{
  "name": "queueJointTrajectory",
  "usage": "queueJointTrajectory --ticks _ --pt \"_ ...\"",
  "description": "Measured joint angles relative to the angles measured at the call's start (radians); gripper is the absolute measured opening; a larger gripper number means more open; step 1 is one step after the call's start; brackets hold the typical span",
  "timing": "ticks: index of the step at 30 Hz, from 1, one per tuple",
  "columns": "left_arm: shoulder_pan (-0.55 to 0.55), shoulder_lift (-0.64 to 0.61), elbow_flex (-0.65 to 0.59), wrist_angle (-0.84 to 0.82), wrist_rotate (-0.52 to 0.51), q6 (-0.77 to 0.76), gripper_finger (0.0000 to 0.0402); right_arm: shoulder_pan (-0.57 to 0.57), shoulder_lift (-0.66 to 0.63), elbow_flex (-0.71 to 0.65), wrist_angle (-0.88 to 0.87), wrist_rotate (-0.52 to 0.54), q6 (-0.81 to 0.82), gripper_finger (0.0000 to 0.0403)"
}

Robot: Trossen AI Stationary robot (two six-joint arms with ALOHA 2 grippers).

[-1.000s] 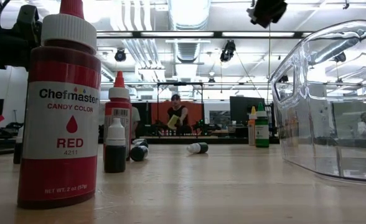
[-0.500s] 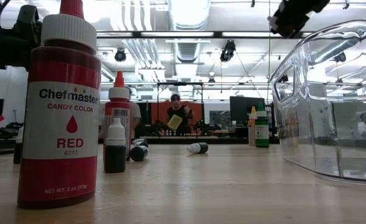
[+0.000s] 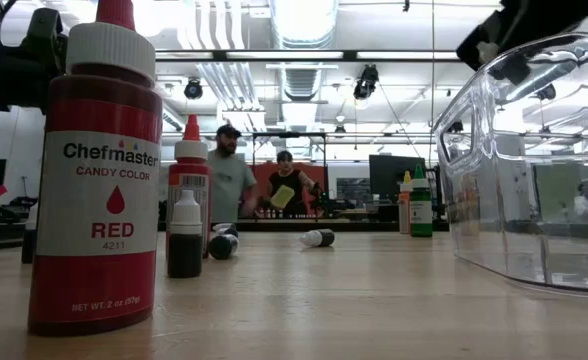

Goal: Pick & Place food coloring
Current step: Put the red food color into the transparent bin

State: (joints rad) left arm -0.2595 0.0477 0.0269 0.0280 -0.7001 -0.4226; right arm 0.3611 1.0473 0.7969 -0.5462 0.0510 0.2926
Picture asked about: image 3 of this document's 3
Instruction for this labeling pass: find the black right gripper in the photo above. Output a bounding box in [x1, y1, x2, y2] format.
[456, 0, 588, 86]

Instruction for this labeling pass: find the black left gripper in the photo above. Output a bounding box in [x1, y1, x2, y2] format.
[0, 47, 50, 112]

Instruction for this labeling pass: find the red food coloring bottle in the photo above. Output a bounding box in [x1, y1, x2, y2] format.
[27, 0, 164, 337]
[166, 113, 213, 260]

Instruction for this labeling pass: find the green food coloring bottle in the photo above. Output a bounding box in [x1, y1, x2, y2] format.
[409, 164, 434, 238]

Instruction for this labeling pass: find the yellow food coloring bottle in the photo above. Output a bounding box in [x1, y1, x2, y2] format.
[398, 170, 414, 235]

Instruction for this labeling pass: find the small dark dropper bottle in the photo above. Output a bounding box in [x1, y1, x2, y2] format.
[212, 222, 239, 239]
[20, 203, 39, 265]
[166, 188, 204, 279]
[300, 228, 336, 249]
[208, 233, 240, 261]

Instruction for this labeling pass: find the clear plastic container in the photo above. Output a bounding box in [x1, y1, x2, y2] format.
[432, 31, 588, 300]

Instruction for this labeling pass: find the round black ceiling fixture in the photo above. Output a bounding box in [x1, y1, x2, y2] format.
[183, 78, 205, 101]

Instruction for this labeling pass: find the small gray screen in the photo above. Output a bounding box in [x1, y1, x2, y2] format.
[335, 177, 371, 202]

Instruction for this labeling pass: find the orange partition panel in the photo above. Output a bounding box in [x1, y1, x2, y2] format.
[253, 161, 328, 220]

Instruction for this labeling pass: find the black rig crossbar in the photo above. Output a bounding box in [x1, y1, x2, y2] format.
[154, 48, 463, 63]

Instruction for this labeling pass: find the person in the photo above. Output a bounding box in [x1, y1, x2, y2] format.
[265, 149, 320, 219]
[206, 123, 259, 224]

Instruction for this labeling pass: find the yellow rectangular object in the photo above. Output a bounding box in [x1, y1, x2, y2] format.
[269, 184, 296, 210]

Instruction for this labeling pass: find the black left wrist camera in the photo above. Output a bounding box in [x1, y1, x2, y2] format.
[23, 5, 69, 76]

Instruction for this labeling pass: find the black hanging camera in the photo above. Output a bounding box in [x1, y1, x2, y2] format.
[352, 63, 381, 101]

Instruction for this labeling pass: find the silver air duct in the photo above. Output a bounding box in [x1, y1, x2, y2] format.
[267, 0, 341, 104]

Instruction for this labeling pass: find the black table frame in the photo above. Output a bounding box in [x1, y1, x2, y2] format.
[0, 218, 450, 251]

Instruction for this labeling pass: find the black background rig frame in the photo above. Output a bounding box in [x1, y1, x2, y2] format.
[250, 130, 329, 221]

